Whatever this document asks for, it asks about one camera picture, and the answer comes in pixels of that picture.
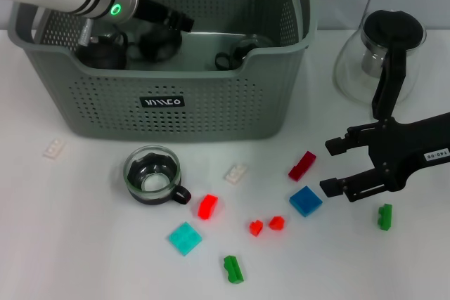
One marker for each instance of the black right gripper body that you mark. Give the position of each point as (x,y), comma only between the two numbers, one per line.
(404,152)

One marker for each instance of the dark clay teapot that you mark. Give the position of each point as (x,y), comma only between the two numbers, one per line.
(102,57)

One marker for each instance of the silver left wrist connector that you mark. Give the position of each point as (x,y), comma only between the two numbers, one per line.
(85,33)

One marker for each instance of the green small brick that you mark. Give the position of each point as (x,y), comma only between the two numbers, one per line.
(233,270)
(385,217)

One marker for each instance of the white small brick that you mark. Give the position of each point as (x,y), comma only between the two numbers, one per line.
(235,174)

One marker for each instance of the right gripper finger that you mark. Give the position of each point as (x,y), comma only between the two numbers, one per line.
(337,145)
(351,187)

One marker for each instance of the blue square brick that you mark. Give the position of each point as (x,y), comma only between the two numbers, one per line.
(306,201)

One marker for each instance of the white plate brick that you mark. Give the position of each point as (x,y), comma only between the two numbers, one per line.
(54,149)

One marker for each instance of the dark red long brick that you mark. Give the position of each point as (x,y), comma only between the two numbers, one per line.
(301,166)

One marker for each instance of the teal square brick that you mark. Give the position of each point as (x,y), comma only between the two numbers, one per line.
(185,239)

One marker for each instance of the red sloped small brick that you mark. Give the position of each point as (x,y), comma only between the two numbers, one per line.
(277,223)

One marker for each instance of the red notched small brick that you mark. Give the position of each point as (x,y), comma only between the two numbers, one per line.
(256,228)

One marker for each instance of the glass teacup black sleeve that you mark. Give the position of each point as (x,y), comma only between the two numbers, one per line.
(242,50)
(151,184)
(158,48)

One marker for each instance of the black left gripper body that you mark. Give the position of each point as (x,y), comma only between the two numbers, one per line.
(158,13)

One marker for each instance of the grey perforated storage basket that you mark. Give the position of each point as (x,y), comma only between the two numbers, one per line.
(211,110)

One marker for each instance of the red curved brick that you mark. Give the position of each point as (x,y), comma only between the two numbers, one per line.
(207,207)

